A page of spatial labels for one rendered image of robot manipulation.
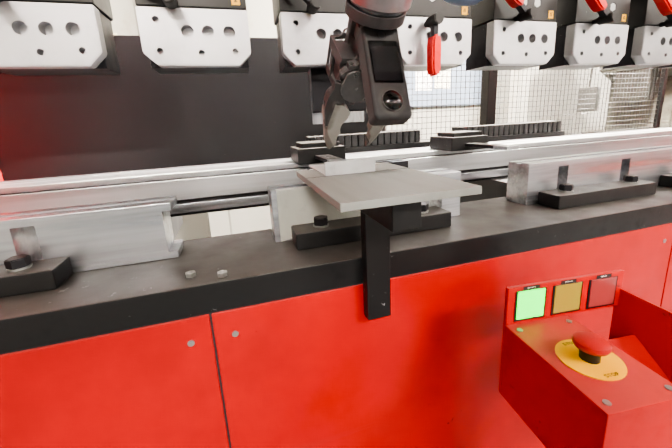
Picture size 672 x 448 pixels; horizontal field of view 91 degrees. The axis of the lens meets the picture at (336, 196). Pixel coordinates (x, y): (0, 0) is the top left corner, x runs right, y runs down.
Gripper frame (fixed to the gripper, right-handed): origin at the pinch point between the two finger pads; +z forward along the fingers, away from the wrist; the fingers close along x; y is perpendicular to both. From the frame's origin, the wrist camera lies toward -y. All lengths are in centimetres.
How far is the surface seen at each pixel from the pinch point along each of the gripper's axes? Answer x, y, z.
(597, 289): -32.4, -28.3, 6.4
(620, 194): -65, -9, 13
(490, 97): -98, 70, 45
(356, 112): -4.9, 11.0, 2.7
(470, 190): -8.7, -16.8, -7.4
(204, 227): 51, 133, 216
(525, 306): -20.2, -27.8, 7.9
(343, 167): 1.4, -2.3, 2.8
